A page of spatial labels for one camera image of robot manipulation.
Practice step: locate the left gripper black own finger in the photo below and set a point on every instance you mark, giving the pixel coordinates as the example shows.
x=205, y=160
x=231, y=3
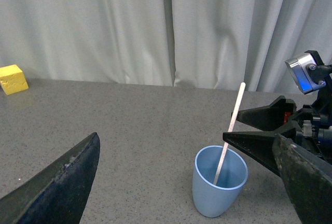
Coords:
x=58, y=193

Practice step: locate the grey-green curtain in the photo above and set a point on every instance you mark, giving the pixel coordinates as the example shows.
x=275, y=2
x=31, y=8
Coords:
x=213, y=44

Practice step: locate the yellow sponge block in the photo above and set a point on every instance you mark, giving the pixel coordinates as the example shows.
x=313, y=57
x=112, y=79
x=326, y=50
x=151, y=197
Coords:
x=13, y=79

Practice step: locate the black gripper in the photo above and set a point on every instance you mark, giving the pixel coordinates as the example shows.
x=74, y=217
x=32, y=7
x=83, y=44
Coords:
x=306, y=178

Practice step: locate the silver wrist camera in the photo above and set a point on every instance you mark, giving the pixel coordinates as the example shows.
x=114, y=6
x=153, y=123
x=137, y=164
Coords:
x=309, y=72

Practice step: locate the white wooden chopstick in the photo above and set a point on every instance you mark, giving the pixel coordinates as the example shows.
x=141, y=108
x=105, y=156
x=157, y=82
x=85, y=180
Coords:
x=230, y=129

